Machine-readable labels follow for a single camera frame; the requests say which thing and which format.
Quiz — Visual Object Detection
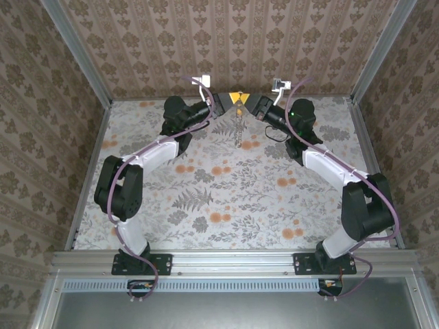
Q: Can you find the black connector box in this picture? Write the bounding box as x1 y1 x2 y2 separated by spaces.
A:
318 278 344 296
127 279 156 298

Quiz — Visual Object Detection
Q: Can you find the grey metal panel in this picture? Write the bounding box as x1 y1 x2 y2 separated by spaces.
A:
51 278 425 329

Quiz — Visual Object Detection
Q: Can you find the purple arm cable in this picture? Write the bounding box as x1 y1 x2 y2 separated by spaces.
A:
286 77 401 302
108 75 217 304

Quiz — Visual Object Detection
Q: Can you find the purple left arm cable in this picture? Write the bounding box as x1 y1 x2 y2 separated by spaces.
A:
108 75 217 304

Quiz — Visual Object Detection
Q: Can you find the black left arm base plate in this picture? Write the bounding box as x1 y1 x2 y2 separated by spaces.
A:
111 252 172 276

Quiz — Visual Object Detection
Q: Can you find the chain of metal keyrings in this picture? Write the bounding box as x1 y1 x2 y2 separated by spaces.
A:
233 90 249 149

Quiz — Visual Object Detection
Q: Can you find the floral patterned table cover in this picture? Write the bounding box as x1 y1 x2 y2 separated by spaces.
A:
73 97 401 251

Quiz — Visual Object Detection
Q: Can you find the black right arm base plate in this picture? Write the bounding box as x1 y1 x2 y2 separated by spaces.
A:
293 252 357 276

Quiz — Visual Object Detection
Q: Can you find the aluminium table side rail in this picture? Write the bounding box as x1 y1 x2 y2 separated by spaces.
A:
348 97 406 249
64 102 112 251

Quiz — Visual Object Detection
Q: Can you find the aluminium mounting rail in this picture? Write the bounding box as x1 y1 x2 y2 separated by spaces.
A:
49 249 421 279

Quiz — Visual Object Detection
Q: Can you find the slotted grey cable duct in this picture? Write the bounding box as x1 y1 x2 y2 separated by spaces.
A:
63 278 344 293

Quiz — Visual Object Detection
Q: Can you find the aluminium frame bar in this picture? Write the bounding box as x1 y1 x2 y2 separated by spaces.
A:
406 276 436 329
29 272 64 329

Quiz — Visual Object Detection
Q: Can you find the aluminium frame post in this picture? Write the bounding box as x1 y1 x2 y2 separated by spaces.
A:
349 0 418 103
40 0 113 108

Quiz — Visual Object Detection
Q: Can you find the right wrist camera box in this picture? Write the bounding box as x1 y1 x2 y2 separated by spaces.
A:
272 77 292 93

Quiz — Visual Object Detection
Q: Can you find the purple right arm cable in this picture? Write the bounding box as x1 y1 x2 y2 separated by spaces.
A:
286 77 401 302

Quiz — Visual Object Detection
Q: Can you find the white left camera bracket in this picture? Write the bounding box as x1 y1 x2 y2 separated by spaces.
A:
197 84 211 106

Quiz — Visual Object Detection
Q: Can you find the thin black cable loop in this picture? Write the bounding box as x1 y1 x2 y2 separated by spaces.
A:
263 123 290 142

